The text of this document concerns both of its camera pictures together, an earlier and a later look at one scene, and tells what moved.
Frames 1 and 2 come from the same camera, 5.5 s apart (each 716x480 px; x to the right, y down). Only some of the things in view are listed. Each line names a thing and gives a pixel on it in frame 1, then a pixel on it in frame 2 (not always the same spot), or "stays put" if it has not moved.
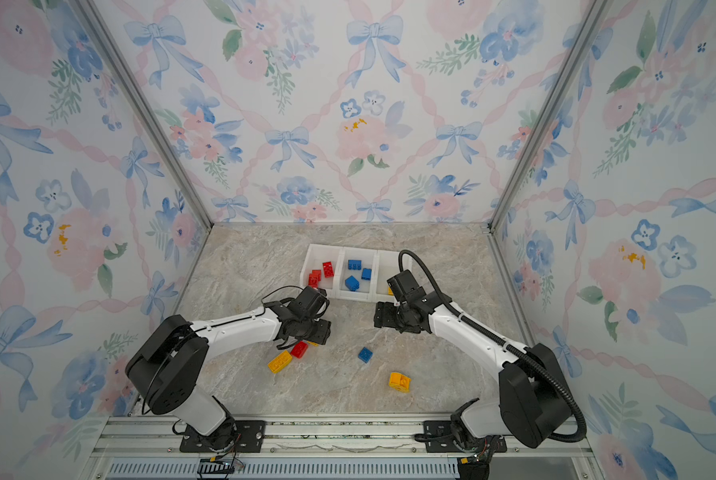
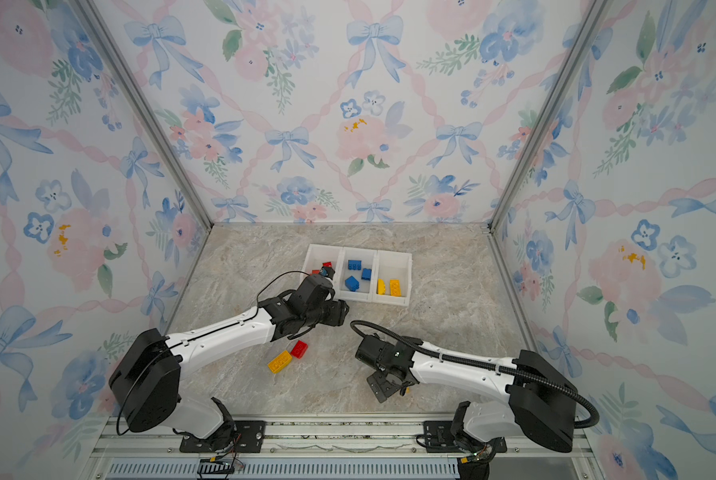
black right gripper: [383, 316] → [378, 386]
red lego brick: [299, 349] stays put
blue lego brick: [351, 283] stays put
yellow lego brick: [280, 361] stays put
